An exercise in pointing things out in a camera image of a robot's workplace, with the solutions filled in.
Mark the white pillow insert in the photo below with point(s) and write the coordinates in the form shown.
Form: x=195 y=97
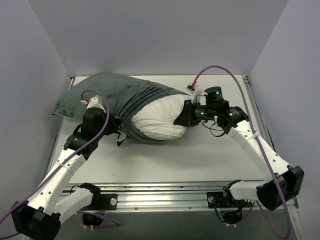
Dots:
x=156 y=119

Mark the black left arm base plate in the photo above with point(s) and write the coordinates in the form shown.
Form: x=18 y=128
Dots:
x=103 y=202

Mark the aluminium rail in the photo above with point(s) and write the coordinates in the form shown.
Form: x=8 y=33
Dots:
x=260 y=117
x=52 y=155

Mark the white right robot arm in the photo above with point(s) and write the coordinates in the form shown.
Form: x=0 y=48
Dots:
x=240 y=130

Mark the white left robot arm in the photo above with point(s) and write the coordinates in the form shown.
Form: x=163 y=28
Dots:
x=41 y=215

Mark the aluminium left side rail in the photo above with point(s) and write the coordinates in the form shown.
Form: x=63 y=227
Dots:
x=52 y=155

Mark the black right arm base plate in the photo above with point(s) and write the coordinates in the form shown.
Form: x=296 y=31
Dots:
x=220 y=199

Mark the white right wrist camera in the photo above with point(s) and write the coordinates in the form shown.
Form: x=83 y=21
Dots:
x=196 y=93

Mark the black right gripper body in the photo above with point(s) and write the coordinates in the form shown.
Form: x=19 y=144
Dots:
x=188 y=114

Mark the aluminium right side rail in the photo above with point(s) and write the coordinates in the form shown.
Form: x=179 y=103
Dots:
x=260 y=117

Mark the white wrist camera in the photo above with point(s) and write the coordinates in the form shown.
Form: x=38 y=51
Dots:
x=196 y=93
x=94 y=102

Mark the aluminium front rail frame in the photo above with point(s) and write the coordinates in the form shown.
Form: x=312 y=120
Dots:
x=154 y=196

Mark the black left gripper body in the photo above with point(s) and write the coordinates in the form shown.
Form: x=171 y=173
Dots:
x=113 y=125

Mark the zebra and grey plush pillowcase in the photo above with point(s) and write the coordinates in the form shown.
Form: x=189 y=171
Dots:
x=125 y=97

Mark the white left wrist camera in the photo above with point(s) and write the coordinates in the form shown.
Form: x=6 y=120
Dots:
x=94 y=102

